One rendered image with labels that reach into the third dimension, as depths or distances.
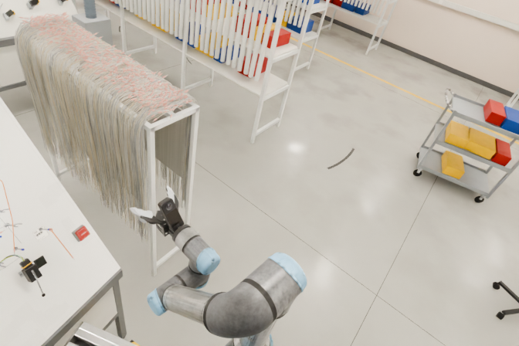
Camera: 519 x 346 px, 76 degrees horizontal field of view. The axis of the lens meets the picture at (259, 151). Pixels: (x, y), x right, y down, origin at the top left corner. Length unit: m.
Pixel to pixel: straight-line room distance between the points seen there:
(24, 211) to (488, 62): 8.21
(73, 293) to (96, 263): 0.15
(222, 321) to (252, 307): 0.07
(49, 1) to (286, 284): 4.05
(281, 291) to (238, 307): 0.11
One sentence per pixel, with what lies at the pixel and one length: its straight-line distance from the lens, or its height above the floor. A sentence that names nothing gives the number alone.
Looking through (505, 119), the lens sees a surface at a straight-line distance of 4.38.
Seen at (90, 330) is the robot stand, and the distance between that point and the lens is 0.54.
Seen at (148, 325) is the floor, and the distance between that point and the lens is 2.73.
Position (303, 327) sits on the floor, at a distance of 2.86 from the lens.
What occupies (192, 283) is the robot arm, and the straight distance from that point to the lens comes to 1.17.
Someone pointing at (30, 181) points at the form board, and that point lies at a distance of 1.74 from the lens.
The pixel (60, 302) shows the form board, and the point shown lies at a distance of 1.83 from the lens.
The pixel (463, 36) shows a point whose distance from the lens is 8.53.
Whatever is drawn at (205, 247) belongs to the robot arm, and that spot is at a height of 1.60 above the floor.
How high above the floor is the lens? 2.52
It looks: 39 degrees down
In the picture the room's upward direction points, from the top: 14 degrees clockwise
